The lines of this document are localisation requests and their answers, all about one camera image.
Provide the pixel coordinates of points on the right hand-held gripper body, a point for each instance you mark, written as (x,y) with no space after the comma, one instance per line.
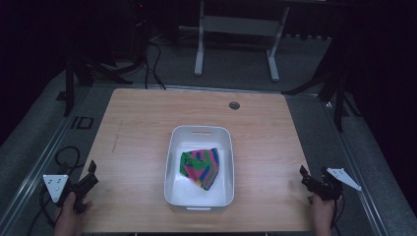
(331,183)

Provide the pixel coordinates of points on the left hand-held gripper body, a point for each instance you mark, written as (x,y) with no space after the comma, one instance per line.
(65,188)

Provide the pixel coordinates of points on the colourful striped cloth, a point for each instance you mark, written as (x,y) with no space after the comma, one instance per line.
(200,167)

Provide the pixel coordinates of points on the white plastic bin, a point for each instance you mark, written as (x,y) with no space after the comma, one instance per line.
(199,167)

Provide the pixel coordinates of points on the person's left hand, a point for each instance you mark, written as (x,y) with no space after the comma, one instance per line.
(69,218)

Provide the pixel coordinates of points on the person's right hand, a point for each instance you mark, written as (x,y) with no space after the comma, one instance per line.
(323,214)

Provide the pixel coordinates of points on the black metal stand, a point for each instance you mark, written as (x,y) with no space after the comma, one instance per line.
(85,70)
(331,88)

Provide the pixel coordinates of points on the white metal table frame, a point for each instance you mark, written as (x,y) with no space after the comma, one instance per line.
(239,32)

